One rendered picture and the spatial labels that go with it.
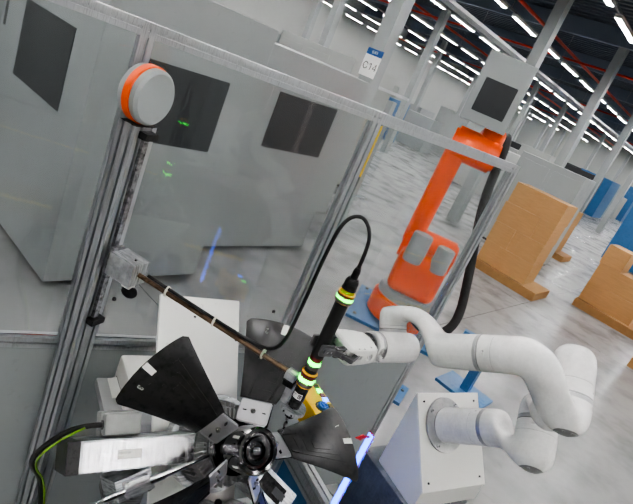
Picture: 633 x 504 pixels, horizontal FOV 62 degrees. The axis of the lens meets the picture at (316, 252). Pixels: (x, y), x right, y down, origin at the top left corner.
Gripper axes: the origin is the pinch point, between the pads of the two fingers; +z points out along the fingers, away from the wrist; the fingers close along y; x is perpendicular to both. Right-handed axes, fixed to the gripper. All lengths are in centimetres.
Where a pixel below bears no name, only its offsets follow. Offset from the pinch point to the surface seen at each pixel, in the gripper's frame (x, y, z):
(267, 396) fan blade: -22.0, 6.4, 4.3
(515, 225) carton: -60, 435, -689
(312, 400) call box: -44, 28, -33
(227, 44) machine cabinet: 46, 291, -66
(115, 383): -62, 60, 25
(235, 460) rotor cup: -31.0, -5.8, 15.4
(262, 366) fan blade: -18.0, 14.0, 4.0
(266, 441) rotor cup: -28.0, -3.4, 6.7
